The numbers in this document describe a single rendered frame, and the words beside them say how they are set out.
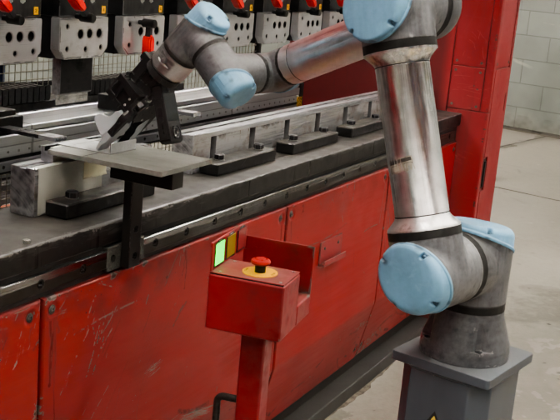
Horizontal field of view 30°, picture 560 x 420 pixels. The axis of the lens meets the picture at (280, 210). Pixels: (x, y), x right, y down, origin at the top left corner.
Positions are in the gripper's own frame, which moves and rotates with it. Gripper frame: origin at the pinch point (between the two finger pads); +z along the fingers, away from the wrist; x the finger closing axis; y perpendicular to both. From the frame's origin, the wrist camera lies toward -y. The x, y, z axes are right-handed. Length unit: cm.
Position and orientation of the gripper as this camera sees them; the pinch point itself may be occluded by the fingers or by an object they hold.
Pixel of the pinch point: (112, 146)
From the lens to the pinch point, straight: 208.5
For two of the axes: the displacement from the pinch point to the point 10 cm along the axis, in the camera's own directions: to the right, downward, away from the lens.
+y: -6.1, -7.7, 1.8
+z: -6.4, 6.1, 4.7
